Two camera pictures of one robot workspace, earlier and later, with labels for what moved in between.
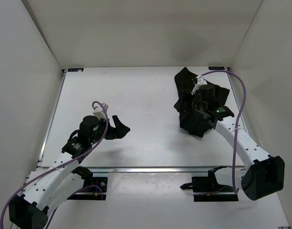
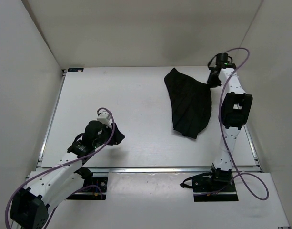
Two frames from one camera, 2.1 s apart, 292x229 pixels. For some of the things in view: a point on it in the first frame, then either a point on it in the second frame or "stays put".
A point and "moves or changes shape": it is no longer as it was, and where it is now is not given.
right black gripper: (197, 95) to (211, 84)
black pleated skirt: (191, 121) moves or changes shape
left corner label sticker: (76, 69) stays put
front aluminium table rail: (141, 170) stays put
